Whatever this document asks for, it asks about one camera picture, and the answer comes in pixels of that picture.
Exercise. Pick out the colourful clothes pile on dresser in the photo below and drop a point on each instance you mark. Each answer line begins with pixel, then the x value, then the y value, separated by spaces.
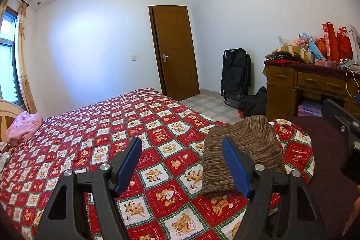
pixel 297 51

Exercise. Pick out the window with blue frame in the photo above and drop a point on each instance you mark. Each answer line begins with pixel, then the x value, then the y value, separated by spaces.
pixel 10 86

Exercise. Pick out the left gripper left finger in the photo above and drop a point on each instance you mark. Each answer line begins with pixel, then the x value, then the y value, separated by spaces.
pixel 65 216

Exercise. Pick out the right hand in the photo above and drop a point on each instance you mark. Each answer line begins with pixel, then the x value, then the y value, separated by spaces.
pixel 352 217

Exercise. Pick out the white wall switch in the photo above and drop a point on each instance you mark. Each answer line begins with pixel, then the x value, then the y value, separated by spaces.
pixel 133 57

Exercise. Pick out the wooden bed headboard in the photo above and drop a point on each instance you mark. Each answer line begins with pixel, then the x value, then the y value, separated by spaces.
pixel 8 113

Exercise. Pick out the brown wooden door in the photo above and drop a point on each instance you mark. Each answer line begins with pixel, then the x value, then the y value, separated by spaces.
pixel 175 55

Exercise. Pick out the purple box under dresser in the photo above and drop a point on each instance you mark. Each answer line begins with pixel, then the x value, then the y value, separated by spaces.
pixel 309 109

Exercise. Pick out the black bag on floor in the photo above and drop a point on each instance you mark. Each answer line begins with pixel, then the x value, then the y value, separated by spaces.
pixel 254 104

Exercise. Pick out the white grey clothes pile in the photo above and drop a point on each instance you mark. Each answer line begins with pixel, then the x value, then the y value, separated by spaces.
pixel 5 153

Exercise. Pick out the dark maroon cloth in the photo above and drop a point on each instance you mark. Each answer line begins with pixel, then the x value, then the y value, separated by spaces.
pixel 334 193

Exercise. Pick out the wooden dresser with drawers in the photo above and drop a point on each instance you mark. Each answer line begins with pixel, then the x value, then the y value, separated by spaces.
pixel 291 84

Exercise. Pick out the red patchwork bed quilt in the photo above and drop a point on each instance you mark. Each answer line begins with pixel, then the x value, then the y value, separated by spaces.
pixel 163 199

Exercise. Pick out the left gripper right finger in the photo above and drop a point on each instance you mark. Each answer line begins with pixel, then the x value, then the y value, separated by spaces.
pixel 280 206

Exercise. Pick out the red gift bag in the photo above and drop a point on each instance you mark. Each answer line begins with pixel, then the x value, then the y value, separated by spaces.
pixel 344 44
pixel 330 42

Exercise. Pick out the beige patterned curtain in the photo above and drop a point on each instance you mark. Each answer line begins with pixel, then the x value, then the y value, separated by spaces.
pixel 25 88

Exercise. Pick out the pink folded cloth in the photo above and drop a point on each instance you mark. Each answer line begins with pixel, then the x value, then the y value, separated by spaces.
pixel 23 128

